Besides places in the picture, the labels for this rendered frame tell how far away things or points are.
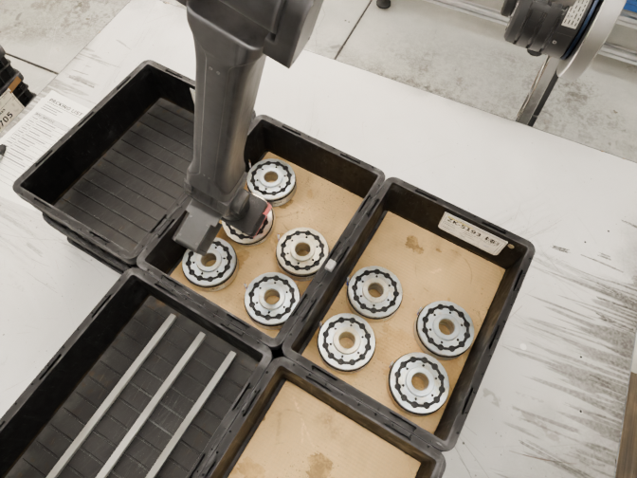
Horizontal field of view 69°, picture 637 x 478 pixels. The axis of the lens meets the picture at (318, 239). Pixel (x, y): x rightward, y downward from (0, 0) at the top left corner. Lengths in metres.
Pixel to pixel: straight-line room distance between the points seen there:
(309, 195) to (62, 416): 0.61
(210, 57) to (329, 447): 0.64
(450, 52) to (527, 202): 1.50
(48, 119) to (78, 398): 0.79
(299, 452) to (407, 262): 0.40
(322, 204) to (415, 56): 1.68
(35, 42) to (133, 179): 1.90
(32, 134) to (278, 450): 1.02
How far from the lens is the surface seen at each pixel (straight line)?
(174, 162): 1.09
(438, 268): 0.95
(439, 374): 0.86
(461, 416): 0.78
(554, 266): 1.20
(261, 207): 0.82
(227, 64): 0.39
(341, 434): 0.85
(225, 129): 0.47
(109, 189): 1.09
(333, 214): 0.97
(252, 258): 0.93
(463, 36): 2.74
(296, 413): 0.85
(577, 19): 0.93
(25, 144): 1.44
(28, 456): 0.96
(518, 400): 1.07
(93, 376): 0.94
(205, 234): 0.71
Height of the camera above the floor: 1.67
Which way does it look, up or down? 63 degrees down
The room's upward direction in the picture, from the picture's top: 2 degrees clockwise
